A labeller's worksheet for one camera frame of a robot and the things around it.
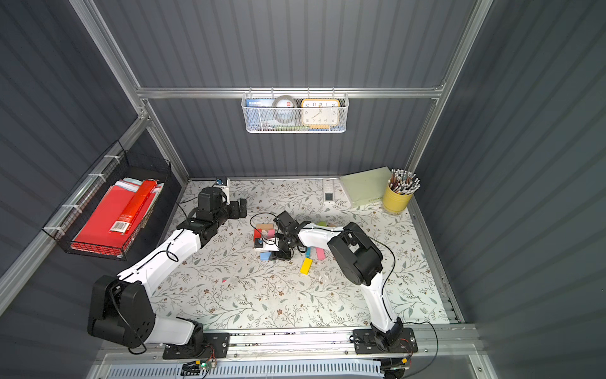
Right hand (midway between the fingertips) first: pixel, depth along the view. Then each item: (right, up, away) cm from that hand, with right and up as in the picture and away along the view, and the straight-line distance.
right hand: (270, 253), depth 94 cm
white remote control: (+25, +26, +22) cm, 42 cm away
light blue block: (-2, -1, -2) cm, 3 cm away
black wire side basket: (-48, +15, -33) cm, 60 cm away
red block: (-7, +7, +6) cm, 12 cm away
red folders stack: (-43, +13, -26) cm, 51 cm away
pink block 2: (+20, 0, 0) cm, 20 cm away
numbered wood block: (-4, +10, +11) cm, 15 cm away
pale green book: (+44, +28, +22) cm, 56 cm away
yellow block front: (+14, -4, -3) cm, 15 cm away
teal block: (+15, 0, 0) cm, 15 cm away
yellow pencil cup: (+53, +20, +8) cm, 58 cm away
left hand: (-12, +21, -8) cm, 26 cm away
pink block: (-1, +7, +8) cm, 11 cm away
